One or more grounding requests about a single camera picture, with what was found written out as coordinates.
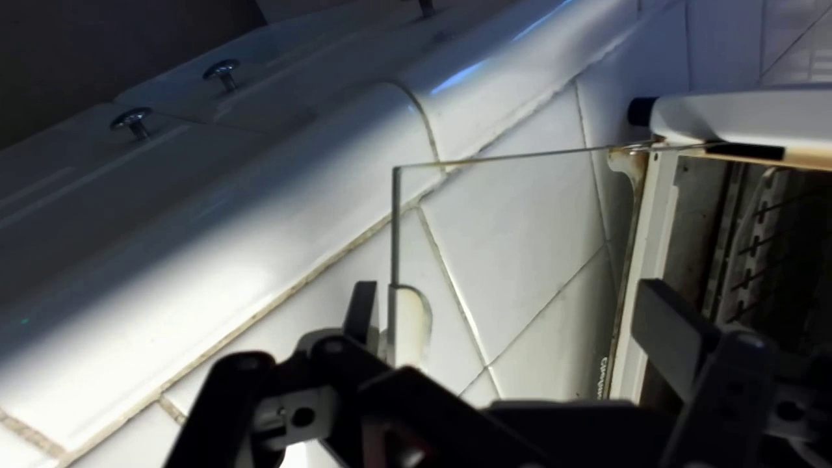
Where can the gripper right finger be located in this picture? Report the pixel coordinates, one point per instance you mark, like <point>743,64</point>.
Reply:
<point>721,390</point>

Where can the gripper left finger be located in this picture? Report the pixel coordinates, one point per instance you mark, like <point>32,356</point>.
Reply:
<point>325,390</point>

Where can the glass toaster oven door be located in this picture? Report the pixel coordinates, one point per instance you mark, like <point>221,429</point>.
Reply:
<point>411,325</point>

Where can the white toaster oven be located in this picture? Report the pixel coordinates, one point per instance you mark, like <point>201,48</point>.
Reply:
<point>656,260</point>

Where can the white cabinet drawer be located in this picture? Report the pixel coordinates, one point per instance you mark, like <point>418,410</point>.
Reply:
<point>78,188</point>
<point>305,71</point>

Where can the silver drawer knob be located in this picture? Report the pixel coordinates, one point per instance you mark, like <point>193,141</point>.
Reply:
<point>133,121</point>
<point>223,70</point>

